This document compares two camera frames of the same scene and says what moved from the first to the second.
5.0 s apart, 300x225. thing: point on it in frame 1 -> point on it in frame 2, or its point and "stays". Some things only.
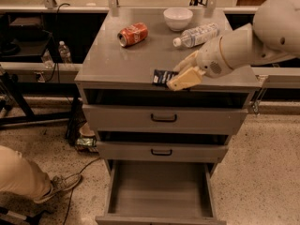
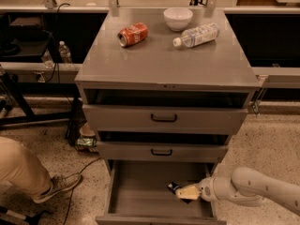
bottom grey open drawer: [160, 192] stays
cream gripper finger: [190, 78] -> [188, 192]
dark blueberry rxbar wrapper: [161, 78] -> [172, 187]
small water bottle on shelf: [65, 52] stays
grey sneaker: [59, 184] stays
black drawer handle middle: [161, 153] stays
